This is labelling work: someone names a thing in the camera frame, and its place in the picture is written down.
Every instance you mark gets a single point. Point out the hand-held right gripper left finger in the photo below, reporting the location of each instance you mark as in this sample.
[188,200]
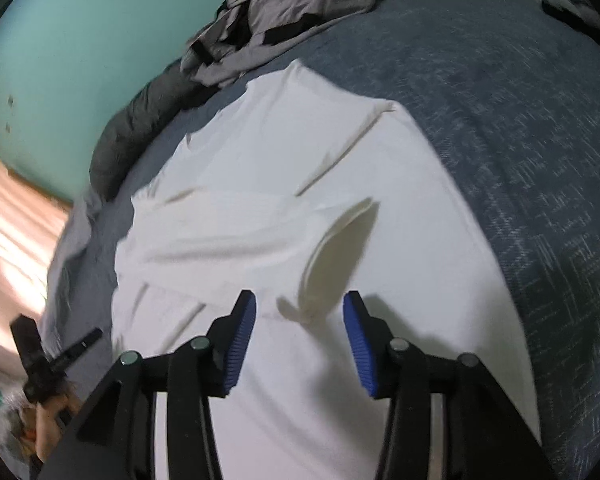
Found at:
[240,345]

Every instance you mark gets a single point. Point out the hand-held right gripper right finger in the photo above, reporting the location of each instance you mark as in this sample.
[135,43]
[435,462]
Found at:
[360,345]

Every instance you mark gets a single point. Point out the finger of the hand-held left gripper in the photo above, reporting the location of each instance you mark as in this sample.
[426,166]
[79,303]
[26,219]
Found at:
[80,345]

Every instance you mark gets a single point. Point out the white long-sleeve shirt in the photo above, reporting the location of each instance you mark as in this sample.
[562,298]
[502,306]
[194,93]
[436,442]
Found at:
[260,170]

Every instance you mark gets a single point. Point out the person's left hand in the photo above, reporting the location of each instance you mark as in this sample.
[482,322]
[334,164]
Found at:
[50,425]

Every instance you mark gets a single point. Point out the pile of plastic bags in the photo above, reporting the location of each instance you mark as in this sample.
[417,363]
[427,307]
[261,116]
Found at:
[5,425]

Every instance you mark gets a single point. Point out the light grey crumpled sheet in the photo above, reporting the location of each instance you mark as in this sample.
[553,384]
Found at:
[70,270]

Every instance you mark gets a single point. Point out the pink curtain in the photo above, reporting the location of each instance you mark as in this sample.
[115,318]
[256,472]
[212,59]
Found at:
[10,220]

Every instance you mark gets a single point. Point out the dark grey rolled duvet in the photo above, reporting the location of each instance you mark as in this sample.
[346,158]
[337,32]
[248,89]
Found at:
[130,135]

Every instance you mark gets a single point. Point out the bed with blue patterned sheet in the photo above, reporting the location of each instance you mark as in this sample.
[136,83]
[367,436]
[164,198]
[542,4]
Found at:
[540,160]

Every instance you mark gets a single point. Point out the grey jacket with black trim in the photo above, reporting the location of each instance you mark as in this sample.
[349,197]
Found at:
[300,0]

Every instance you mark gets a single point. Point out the blue-grey denim garment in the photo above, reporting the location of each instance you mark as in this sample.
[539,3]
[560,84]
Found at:
[570,5]

